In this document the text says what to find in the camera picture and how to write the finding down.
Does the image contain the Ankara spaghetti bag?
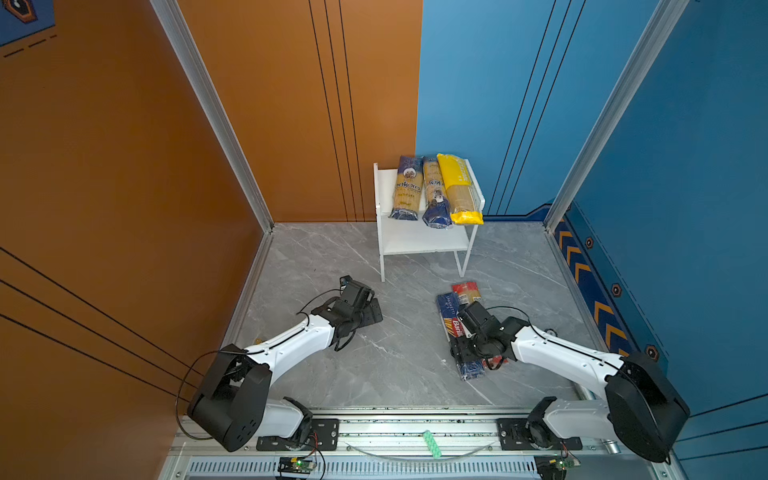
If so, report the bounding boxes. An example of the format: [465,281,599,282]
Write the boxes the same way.
[422,157,452,229]
[389,156,424,221]

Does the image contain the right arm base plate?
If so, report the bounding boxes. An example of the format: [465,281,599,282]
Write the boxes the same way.
[496,417,583,451]

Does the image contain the aluminium front rail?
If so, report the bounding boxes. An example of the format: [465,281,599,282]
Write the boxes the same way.
[159,407,686,479]

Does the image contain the white two-tier shelf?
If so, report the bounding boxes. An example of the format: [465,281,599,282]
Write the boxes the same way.
[373,163,478,282]

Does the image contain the green circuit board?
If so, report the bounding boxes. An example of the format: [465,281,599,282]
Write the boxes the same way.
[534,457,581,480]
[277,457,317,477]

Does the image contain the red-ended spaghetti bag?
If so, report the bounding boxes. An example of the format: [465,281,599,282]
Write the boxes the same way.
[451,281,505,372]

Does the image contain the blue Barilla spaghetti box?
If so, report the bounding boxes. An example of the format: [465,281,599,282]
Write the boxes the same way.
[436,292,485,381]

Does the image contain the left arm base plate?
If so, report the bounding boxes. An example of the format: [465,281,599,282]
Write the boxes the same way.
[256,418,340,453]

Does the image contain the left green circuit board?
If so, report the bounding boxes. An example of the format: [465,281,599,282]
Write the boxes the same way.
[277,457,317,477]

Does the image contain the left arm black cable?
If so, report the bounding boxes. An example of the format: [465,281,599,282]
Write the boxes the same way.
[174,289,343,442]

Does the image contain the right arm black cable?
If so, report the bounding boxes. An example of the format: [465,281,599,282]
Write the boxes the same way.
[467,305,625,373]

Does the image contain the right green circuit board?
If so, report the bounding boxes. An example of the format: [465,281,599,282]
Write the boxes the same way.
[534,457,581,480]

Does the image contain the green ridged plastic piece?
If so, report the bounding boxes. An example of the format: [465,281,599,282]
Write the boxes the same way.
[422,430,442,459]

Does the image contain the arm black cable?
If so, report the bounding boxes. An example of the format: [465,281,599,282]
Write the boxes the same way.
[467,305,625,373]
[174,289,343,442]

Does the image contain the yellow Pastatime spaghetti bag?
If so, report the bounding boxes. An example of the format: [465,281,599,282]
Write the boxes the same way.
[437,154,484,225]

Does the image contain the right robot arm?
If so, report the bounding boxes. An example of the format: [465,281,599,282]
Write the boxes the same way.
[458,301,690,463]

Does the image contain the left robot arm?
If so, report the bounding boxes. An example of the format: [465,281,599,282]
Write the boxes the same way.
[182,276,383,452]

